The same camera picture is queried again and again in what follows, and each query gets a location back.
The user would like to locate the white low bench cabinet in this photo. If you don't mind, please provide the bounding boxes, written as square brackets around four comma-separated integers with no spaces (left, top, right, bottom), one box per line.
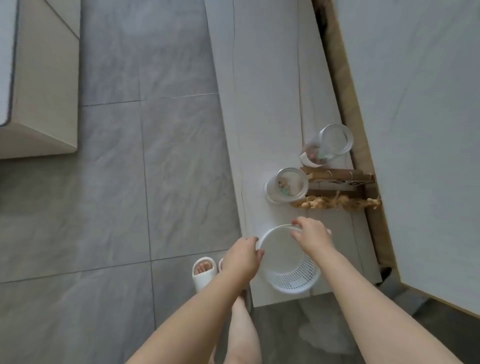
[203,0,384,309]

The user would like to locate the person's left forearm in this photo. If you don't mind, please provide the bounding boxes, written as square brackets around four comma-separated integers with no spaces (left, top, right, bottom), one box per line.
[125,268,251,364]

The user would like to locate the white slipper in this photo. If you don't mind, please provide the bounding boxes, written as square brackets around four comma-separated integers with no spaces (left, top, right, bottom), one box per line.
[191,256,218,294]

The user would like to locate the short clear glass jar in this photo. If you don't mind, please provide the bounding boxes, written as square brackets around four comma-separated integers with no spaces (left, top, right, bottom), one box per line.
[264,167,310,205]

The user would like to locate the person's right forearm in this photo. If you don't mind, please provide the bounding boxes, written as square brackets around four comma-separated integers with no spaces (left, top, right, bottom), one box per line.
[310,245,464,364]

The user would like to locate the white plastic perforated basket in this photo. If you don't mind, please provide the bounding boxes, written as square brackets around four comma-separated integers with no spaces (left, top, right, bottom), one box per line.
[256,224,333,295]

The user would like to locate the person's right hand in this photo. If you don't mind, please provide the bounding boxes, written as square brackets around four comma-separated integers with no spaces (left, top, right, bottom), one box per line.
[290,216,336,257]

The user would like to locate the wooden desk calendar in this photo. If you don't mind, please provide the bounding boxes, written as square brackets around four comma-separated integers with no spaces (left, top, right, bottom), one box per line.
[300,166,377,198]

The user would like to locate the person's left hand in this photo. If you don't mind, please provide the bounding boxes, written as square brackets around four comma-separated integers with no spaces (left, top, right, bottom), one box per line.
[221,236,265,285]

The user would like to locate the dried yellow flower bunch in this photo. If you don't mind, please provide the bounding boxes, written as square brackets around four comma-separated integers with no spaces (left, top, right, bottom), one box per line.
[290,190,382,212]

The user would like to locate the person's leg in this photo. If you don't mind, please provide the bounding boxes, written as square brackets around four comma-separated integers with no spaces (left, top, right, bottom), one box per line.
[212,294,263,364]

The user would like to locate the white cabinet with wooden edge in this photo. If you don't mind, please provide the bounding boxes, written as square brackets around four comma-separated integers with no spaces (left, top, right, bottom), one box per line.
[311,0,480,319]

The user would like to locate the tall clear glass jar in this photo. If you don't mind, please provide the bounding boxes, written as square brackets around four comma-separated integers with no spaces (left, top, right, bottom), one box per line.
[299,124,355,168]

